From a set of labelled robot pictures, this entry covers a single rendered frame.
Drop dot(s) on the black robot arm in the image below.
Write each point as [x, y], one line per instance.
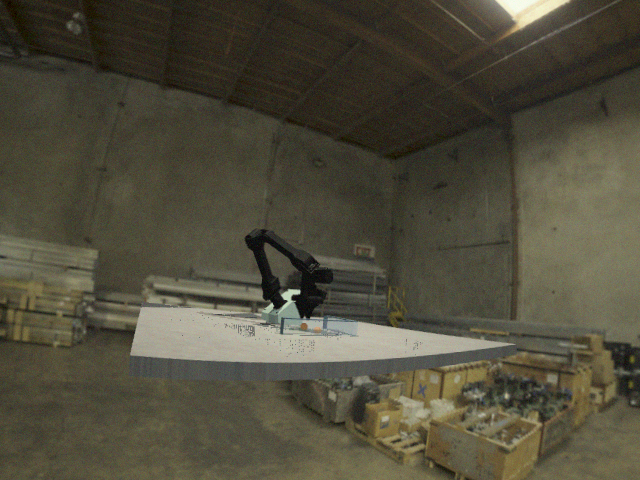
[300, 259]

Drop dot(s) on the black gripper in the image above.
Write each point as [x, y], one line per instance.
[306, 295]

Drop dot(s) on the low clear corner walls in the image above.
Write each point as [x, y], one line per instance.
[319, 328]

